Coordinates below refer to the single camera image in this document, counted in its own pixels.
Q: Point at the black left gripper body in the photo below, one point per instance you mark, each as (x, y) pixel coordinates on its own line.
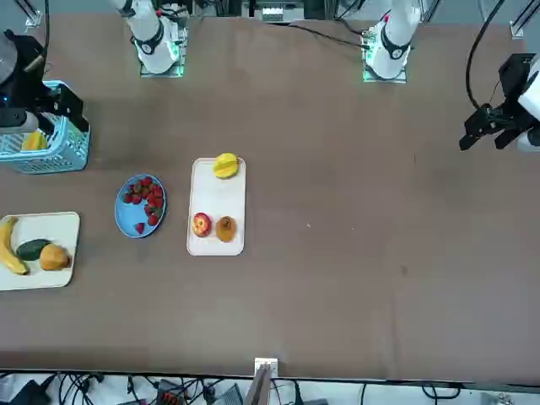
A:
(516, 76)

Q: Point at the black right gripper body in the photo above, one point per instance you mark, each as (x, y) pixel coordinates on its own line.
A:
(31, 90)

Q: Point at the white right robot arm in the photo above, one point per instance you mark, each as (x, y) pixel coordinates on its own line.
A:
(154, 38)

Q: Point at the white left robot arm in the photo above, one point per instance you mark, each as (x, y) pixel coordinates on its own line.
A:
(394, 34)

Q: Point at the red strawberry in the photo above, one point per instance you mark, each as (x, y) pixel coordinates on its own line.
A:
(147, 181)
(152, 220)
(136, 198)
(157, 202)
(127, 198)
(139, 228)
(150, 198)
(148, 209)
(157, 192)

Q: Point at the yellow starfruit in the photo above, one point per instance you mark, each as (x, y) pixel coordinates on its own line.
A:
(225, 166)
(34, 142)

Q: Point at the light blue plastic basket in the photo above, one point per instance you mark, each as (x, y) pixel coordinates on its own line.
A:
(63, 156)

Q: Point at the cream rectangular tray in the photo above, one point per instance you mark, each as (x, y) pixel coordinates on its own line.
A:
(42, 228)
(217, 198)

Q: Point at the blue round plate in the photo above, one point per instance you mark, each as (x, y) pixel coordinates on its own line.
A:
(128, 219)

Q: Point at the dark green avocado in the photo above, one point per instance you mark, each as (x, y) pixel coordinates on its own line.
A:
(31, 249)

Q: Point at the yellow banana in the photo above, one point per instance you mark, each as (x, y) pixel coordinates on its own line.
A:
(6, 249)

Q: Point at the orange pear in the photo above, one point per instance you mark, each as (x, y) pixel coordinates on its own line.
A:
(54, 257)

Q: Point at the red apple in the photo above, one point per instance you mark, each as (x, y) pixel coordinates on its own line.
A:
(201, 225)

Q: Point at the aluminium corner bracket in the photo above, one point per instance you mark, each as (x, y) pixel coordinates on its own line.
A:
(517, 29)
(34, 20)

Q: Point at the aluminium camera post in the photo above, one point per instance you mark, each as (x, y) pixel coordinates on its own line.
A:
(263, 379)

